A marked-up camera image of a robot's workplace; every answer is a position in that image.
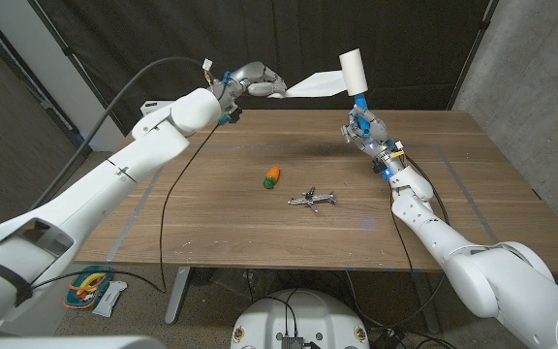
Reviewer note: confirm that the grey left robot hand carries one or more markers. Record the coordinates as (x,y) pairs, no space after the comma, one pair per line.
(255,77)

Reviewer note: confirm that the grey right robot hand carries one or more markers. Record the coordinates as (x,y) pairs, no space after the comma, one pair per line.
(373,136)

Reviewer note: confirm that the white lint roller sheet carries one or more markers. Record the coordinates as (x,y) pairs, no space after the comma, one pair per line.
(320,85)

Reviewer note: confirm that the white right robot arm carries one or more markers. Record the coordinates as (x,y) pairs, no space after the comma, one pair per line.
(429,223)

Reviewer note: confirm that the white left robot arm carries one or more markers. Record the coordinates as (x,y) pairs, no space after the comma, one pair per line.
(114,174)

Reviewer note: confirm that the silver toy airplane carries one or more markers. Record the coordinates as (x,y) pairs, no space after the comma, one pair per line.
(313,199)

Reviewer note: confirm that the orange green toy carrot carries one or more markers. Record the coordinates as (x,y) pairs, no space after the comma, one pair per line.
(272,174)

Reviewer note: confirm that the black backdrop curtain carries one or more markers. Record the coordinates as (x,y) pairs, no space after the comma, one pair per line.
(284,29)

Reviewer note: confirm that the black backdrop stand pole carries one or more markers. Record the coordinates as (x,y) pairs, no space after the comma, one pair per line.
(473,51)
(68,51)

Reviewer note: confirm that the grey table leg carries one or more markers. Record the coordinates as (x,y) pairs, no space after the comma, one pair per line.
(426,300)
(177,295)

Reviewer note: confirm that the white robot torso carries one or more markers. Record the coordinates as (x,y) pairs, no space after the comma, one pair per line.
(303,315)

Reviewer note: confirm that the black floor adapter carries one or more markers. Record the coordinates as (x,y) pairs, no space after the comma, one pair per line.
(385,340)

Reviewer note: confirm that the grey hub on torso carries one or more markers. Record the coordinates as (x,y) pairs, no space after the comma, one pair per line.
(292,342)

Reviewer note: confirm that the white floor device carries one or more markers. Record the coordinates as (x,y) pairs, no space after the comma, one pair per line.
(109,300)

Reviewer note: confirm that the teal orange yellow floor object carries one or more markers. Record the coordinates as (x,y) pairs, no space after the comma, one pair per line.
(85,286)

